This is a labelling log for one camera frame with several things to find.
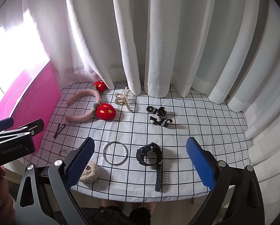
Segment black hair ties bundle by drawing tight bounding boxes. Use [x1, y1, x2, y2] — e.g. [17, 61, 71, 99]
[145, 105, 173, 128]

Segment beige plush bear hairclip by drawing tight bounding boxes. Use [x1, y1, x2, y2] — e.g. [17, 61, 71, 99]
[79, 160, 100, 183]

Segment pink plastic bin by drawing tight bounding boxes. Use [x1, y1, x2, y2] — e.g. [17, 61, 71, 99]
[0, 59, 62, 154]

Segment black bobby pins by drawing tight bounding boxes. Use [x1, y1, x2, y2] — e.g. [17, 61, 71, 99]
[53, 123, 66, 139]

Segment pearl hair claw clip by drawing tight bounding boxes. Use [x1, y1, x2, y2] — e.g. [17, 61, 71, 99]
[114, 87, 132, 112]

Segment pink fuzzy strawberry headband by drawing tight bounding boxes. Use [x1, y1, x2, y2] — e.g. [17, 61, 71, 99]
[64, 80, 117, 123]

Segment black grid white tablecloth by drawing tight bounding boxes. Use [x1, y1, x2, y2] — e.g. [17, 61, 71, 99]
[21, 83, 253, 202]

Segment person's left hand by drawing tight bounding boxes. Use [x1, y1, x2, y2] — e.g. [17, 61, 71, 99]
[0, 166, 15, 224]

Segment white curtain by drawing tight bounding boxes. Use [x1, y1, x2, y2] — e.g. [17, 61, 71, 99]
[0, 0, 280, 224]

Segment large silver bangle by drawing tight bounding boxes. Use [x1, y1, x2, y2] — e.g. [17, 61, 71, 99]
[103, 141, 129, 167]

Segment black digital wristwatch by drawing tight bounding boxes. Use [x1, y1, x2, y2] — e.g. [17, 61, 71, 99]
[136, 142, 163, 192]

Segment small silver ring bangle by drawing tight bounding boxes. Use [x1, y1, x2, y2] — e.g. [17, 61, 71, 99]
[58, 149, 69, 157]

